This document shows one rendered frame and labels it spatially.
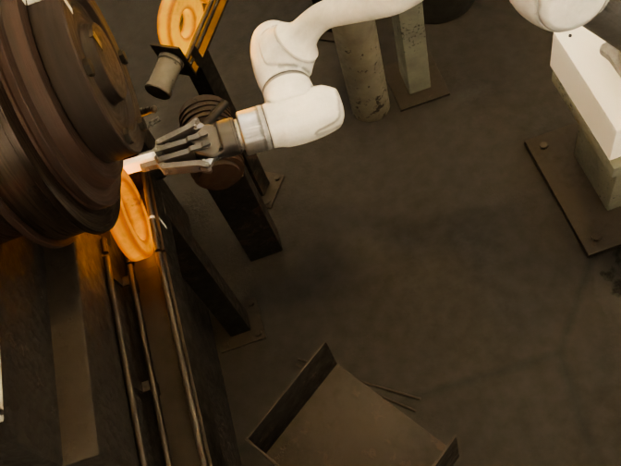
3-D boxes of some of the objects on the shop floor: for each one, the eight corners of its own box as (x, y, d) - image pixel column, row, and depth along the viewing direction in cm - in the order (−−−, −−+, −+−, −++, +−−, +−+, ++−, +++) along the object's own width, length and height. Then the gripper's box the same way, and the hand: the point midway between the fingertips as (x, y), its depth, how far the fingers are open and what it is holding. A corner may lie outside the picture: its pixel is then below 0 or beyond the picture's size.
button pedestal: (403, 117, 234) (378, -39, 181) (379, 63, 246) (349, -99, 193) (453, 101, 233) (443, -62, 180) (426, 46, 245) (409, -121, 192)
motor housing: (248, 272, 219) (184, 171, 173) (232, 211, 230) (168, 101, 184) (290, 258, 218) (237, 153, 172) (273, 197, 229) (219, 82, 183)
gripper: (249, 171, 150) (132, 204, 149) (236, 122, 156) (124, 153, 156) (242, 148, 143) (120, 183, 143) (228, 98, 150) (112, 131, 149)
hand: (140, 163), depth 149 cm, fingers closed
